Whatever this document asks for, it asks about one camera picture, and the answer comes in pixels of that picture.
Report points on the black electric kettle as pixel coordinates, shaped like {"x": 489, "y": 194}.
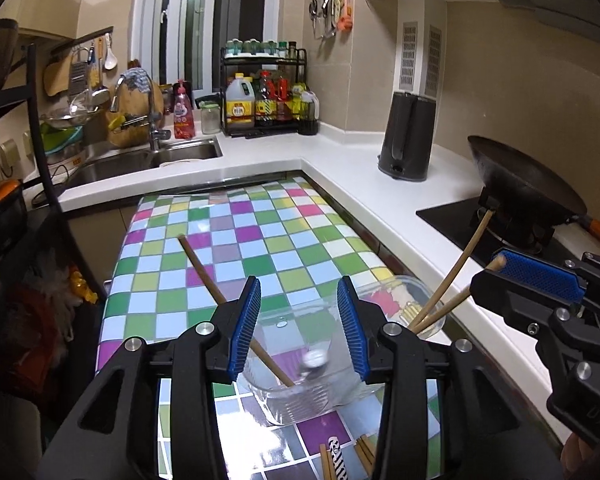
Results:
{"x": 405, "y": 152}

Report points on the green dish basin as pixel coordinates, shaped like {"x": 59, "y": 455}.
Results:
{"x": 56, "y": 140}

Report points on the black storage shelf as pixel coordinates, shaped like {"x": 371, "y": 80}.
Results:
{"x": 28, "y": 201}

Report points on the bamboo chopstick four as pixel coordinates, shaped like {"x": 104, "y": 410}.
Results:
{"x": 369, "y": 448}

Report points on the stainless steel sink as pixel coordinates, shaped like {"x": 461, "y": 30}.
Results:
{"x": 111, "y": 166}

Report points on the bamboo chopstick three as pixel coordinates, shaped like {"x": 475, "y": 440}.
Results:
{"x": 364, "y": 457}

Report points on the glass jar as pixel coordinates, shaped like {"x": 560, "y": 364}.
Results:
{"x": 210, "y": 113}

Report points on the wooden cutting board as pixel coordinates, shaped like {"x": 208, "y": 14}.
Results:
{"x": 136, "y": 72}

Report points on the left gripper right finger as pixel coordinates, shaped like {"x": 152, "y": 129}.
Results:
{"x": 485, "y": 431}

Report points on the colourful checkered table cover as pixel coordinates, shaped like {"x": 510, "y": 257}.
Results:
{"x": 285, "y": 234}

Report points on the hanging utensils on wall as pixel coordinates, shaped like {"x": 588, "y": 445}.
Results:
{"x": 330, "y": 17}

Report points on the yellow oil bottle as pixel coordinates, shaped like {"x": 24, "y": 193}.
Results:
{"x": 239, "y": 103}

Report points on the white striped ceramic spoon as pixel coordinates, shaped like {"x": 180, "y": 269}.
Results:
{"x": 337, "y": 466}

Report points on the clear plastic utensil holder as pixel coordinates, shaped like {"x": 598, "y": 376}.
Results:
{"x": 330, "y": 349}

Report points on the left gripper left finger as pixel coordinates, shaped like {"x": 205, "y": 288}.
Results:
{"x": 112, "y": 431}

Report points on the black wok orange handle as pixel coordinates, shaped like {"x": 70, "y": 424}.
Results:
{"x": 525, "y": 188}

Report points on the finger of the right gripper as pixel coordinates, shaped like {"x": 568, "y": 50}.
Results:
{"x": 526, "y": 292}
{"x": 587, "y": 270}

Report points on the right hand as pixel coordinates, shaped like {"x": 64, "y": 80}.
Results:
{"x": 576, "y": 459}

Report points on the bamboo chopstick one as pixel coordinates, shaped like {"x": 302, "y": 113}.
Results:
{"x": 326, "y": 463}

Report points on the chrome kitchen faucet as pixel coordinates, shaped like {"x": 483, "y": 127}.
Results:
{"x": 139, "y": 116}

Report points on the red dish soap bottle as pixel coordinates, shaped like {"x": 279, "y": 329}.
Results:
{"x": 183, "y": 116}

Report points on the black spice rack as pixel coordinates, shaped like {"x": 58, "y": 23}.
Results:
{"x": 278, "y": 71}

